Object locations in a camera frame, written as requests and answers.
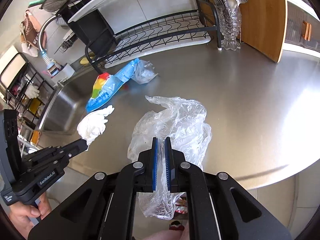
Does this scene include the red white slipper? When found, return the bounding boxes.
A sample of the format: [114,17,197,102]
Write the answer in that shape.
[169,220,184,231]

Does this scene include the brown hanging towel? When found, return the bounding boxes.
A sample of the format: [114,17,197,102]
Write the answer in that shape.
[20,10,41,57]

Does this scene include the stainless steel sink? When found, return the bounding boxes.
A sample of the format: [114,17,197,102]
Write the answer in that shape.
[36,69,98,135]

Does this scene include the bamboo cutting board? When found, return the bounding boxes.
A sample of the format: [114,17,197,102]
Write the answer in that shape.
[213,0,287,63]

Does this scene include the black storage shelf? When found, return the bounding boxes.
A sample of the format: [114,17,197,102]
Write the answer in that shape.
[1,52,53,143]

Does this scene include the left hand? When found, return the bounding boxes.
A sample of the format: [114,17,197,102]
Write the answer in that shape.
[9,192,52,239]

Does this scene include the small clear plastic bag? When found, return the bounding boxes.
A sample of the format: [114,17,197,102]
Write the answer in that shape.
[131,60,158,85]

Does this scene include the black dish rack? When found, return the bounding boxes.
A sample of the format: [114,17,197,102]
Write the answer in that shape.
[53,0,221,74]

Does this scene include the pink fluffy trousers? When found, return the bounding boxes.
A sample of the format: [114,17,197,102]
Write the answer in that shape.
[143,224,190,240]

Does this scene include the white glove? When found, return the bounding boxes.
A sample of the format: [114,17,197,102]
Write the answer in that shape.
[25,84,40,99]

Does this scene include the glass cutlery holder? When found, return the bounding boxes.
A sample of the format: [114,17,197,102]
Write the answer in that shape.
[216,7,241,51]

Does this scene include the colourful blue snack wrapper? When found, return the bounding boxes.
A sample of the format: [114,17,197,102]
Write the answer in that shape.
[86,59,140,113]

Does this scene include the orange cloth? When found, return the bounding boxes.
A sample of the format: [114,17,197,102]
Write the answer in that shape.
[30,131,41,146]

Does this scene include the white tissue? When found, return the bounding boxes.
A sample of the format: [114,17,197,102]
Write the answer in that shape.
[77,105,114,147]

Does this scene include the steel faucet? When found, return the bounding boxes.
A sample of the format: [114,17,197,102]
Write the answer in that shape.
[38,15,61,78]

